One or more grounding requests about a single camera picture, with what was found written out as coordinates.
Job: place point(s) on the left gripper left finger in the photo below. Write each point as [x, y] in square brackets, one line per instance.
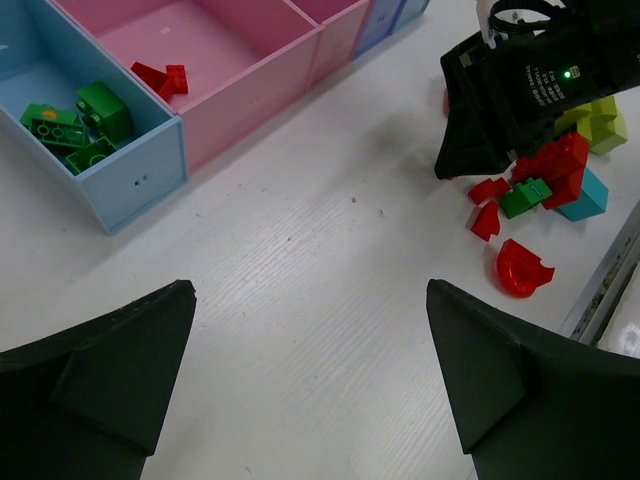
[90, 401]

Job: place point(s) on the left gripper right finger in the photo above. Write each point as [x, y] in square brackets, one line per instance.
[529, 403]

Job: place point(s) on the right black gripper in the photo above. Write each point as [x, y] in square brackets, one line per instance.
[553, 58]

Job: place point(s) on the small red brick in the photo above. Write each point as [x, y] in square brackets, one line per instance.
[489, 190]

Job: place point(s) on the small green number brick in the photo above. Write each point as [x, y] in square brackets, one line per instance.
[523, 197]

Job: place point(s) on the red slope piece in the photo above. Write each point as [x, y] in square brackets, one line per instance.
[487, 222]

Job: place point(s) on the red arch brick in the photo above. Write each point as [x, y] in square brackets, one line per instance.
[520, 271]

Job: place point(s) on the red brick cluster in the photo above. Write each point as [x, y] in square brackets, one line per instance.
[166, 84]

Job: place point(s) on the green slope piece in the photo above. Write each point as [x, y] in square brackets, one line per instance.
[55, 127]

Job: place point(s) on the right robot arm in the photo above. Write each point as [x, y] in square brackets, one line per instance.
[509, 83]

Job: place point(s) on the red flower duplo brick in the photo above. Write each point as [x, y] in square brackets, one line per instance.
[446, 103]

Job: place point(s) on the red duplo roof brick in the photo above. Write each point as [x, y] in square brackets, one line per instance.
[561, 165]

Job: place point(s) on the lime green duplo stack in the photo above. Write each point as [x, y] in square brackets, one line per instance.
[600, 122]

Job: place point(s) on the teal square brick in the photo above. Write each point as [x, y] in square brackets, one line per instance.
[592, 201]

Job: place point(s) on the light blue bin right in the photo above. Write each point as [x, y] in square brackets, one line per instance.
[410, 11]

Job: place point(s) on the light blue bin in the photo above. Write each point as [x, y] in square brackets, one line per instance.
[45, 59]
[410, 11]

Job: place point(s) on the purple bin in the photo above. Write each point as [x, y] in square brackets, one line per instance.
[381, 20]

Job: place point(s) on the small pink bin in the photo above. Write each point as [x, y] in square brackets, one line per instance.
[341, 24]

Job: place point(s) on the large pink bin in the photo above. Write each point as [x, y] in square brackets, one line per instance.
[245, 61]

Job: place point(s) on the light blue bin left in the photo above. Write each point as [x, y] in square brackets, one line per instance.
[45, 59]

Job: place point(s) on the aluminium rail front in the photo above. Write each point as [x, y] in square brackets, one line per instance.
[595, 306]

